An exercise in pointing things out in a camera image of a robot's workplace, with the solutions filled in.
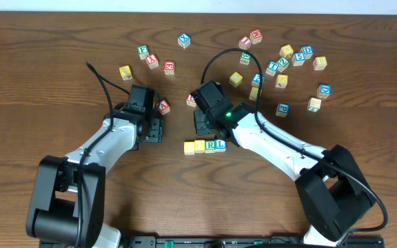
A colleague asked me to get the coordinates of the blue 2 wooden block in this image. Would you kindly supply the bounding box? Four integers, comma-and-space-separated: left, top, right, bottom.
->
251, 73, 261, 87

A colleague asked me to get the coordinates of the green Z wooden block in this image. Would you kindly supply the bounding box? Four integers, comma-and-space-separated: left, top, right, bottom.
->
277, 57, 289, 72

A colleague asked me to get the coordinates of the blue P wooden block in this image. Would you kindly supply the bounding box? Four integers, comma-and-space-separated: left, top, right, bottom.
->
276, 103, 290, 117

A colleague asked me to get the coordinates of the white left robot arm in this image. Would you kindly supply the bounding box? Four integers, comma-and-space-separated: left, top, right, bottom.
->
26, 85, 163, 247

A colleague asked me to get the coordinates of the blue D block far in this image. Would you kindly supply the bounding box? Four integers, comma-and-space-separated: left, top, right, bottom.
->
300, 45, 314, 60

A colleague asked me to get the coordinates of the yellow block far top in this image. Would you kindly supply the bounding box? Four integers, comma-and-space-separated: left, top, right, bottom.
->
279, 44, 294, 59

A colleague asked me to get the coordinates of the red X wooden block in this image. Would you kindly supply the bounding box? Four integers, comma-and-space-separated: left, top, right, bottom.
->
145, 54, 159, 70

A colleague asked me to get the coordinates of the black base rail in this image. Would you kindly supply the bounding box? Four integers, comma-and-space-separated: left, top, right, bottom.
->
38, 236, 385, 248

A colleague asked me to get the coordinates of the green F wooden block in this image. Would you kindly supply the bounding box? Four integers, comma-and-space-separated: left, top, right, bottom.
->
137, 45, 150, 60

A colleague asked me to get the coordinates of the yellow block middle right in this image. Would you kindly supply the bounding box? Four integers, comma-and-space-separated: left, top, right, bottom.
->
276, 74, 288, 88

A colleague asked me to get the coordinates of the yellow 8 wooden block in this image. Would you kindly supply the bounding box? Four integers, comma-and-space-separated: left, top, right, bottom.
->
313, 56, 327, 71

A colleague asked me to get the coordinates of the yellow acorn wooden block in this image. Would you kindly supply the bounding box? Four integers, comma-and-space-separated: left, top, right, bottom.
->
119, 65, 132, 81

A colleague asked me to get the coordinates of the blue 5 wooden block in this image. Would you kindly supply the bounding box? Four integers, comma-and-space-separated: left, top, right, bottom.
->
292, 52, 305, 66

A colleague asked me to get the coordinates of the yellow O wooden block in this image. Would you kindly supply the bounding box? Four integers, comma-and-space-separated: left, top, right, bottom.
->
194, 140, 205, 154

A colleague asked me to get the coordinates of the blue X wooden block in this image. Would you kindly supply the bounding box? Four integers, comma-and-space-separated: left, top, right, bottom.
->
177, 33, 191, 49

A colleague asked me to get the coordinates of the blue d block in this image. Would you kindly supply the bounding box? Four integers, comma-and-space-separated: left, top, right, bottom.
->
316, 84, 332, 99
300, 45, 314, 60

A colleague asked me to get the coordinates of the red W wooden block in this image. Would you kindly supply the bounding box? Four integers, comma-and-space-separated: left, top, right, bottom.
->
250, 29, 263, 44

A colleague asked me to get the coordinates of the red I block far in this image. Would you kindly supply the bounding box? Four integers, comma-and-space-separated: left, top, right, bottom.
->
238, 36, 252, 50

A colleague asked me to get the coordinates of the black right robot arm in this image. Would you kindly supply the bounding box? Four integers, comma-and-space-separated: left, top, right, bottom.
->
191, 81, 376, 247

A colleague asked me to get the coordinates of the blue L wooden block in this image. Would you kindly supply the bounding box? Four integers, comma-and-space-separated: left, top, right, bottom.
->
215, 139, 227, 152

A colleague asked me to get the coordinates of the green R wooden block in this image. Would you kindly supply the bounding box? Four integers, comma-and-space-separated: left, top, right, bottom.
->
205, 140, 216, 153

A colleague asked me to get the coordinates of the red E wooden block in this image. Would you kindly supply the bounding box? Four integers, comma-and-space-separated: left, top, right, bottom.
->
164, 61, 175, 75

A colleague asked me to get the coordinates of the red A wooden block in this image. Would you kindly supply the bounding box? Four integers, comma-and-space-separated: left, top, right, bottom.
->
159, 99, 170, 115

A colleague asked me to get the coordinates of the white green wooden block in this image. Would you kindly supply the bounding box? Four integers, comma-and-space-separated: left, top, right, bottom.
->
307, 98, 322, 112

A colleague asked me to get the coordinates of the blue D block right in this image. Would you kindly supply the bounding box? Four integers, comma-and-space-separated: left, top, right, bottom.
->
316, 84, 332, 99

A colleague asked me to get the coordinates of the green B wooden block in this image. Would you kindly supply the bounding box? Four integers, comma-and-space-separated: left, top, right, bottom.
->
239, 52, 252, 65

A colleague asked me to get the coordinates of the blue T wooden block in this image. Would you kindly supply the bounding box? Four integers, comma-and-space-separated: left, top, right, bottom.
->
265, 61, 278, 76

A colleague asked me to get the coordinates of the yellow block near R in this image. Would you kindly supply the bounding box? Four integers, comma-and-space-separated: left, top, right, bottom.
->
249, 87, 262, 101

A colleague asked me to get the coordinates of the yellow C wooden block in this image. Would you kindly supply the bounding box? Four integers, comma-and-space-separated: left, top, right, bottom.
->
183, 141, 195, 155

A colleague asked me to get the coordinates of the red U block centre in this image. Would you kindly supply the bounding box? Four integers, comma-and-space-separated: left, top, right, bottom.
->
186, 94, 196, 107

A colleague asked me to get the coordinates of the yellow block beside centre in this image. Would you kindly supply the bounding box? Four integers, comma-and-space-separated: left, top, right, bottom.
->
229, 72, 243, 87

